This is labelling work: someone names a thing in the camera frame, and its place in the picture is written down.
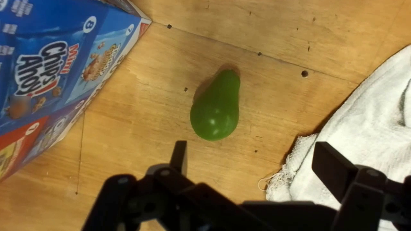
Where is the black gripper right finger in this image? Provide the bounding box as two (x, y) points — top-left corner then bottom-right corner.
(311, 140), (411, 231)

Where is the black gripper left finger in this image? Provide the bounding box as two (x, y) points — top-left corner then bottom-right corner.
(81, 140), (275, 231)

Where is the white knitted towel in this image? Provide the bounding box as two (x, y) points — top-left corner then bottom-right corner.
(258, 44), (411, 231)

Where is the green toy pear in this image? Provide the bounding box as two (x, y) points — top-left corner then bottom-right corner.
(189, 69), (242, 143)

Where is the blue Chips Ahoy cardboard box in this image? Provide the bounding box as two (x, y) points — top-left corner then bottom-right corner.
(0, 0), (153, 184)

